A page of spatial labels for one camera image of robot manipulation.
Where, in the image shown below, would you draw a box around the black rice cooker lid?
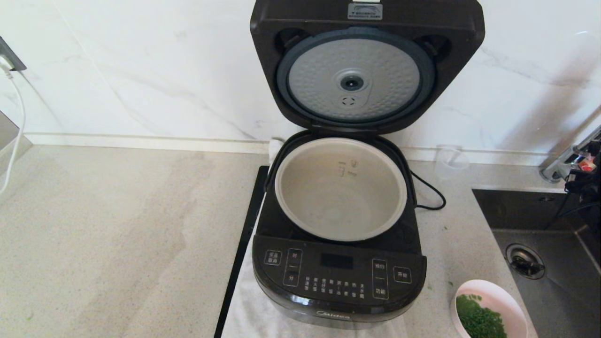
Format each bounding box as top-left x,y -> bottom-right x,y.
249,0 -> 485,137

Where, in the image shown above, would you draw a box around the pink bowl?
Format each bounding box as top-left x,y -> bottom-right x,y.
451,280 -> 529,338

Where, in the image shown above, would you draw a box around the white inner pot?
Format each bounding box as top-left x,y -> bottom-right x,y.
275,138 -> 408,242

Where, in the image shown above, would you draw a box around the black rice cooker body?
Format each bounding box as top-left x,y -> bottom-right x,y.
252,131 -> 428,329

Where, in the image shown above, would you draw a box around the white towel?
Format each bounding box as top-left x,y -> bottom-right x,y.
221,138 -> 409,338

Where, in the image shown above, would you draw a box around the clear measuring cup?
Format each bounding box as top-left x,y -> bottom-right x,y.
434,145 -> 470,181

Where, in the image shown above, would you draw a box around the steel sink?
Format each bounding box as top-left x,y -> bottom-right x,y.
472,189 -> 601,338

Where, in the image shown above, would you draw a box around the chopped green vegetables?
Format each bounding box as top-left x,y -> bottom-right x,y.
456,294 -> 508,338

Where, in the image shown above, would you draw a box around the metal sink drain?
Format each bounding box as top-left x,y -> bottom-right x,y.
506,243 -> 546,280

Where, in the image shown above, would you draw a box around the chrome faucet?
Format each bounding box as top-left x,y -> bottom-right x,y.
540,126 -> 601,184

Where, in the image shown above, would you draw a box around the grey metal panel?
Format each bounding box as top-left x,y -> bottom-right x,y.
0,110 -> 33,177

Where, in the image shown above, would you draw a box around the black power cord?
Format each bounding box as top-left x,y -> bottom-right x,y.
411,170 -> 447,210

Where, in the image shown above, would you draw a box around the white cable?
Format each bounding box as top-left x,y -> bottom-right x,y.
0,60 -> 27,195

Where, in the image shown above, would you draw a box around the dark wall socket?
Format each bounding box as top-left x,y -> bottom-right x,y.
0,35 -> 28,72

